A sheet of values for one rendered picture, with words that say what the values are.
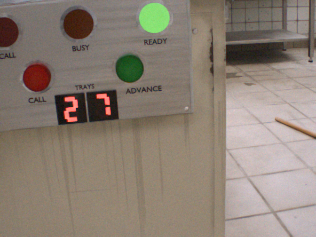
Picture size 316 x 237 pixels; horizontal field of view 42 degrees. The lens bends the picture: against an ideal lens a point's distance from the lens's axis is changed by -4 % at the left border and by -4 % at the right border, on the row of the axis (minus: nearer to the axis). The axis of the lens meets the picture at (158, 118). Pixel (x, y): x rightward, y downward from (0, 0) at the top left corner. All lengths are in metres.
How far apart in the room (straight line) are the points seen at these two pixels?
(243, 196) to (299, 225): 0.28
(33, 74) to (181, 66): 0.16
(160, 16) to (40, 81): 0.14
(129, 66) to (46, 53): 0.09
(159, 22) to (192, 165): 0.19
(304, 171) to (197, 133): 1.44
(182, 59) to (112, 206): 0.21
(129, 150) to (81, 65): 0.13
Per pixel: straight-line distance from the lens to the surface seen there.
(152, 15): 0.46
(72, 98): 0.47
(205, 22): 0.51
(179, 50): 0.47
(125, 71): 0.46
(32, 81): 0.47
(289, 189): 1.80
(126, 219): 0.58
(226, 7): 4.00
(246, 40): 3.85
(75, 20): 0.46
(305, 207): 1.68
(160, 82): 0.48
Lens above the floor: 0.86
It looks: 19 degrees down
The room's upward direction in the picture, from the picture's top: 3 degrees counter-clockwise
